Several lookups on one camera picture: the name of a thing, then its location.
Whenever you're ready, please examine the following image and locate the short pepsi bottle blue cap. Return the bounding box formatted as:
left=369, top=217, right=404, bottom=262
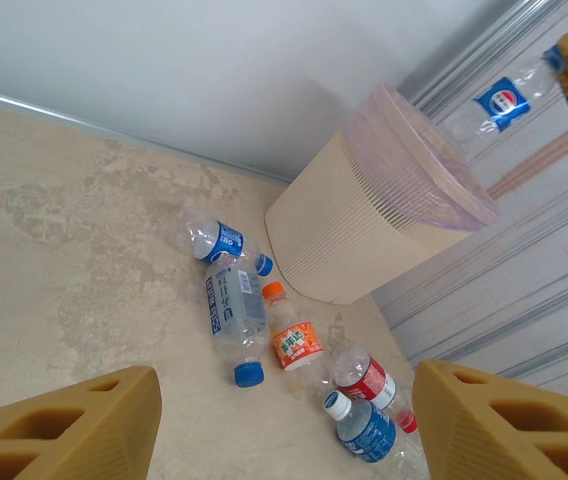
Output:
left=438, top=45, right=565, bottom=151

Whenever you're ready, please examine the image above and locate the blue label bottle white cap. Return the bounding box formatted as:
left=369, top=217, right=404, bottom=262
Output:
left=321, top=388, right=425, bottom=480

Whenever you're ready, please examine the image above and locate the pink plastic bin liner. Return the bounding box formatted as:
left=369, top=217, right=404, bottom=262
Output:
left=341, top=82, right=501, bottom=234

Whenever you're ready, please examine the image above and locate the beige ribbed waste bin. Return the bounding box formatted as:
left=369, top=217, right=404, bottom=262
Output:
left=264, top=82, right=500, bottom=306

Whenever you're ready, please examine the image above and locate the clear bottle grey-blue label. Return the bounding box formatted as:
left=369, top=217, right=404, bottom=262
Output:
left=203, top=257, right=271, bottom=389

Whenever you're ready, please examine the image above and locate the orange label bottle orange cap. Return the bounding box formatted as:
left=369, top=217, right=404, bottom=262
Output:
left=261, top=280, right=335, bottom=399

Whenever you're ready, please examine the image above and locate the red label bottle red cap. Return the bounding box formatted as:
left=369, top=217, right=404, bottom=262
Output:
left=331, top=344, right=420, bottom=435

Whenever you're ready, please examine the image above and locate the long pepsi bottle blue cap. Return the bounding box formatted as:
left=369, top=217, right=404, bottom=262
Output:
left=179, top=207, right=275, bottom=277

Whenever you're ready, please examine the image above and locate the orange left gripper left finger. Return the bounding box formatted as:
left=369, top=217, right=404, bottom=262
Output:
left=0, top=365, right=164, bottom=480

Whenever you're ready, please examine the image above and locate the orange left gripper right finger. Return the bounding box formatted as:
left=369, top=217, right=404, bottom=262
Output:
left=411, top=358, right=568, bottom=480

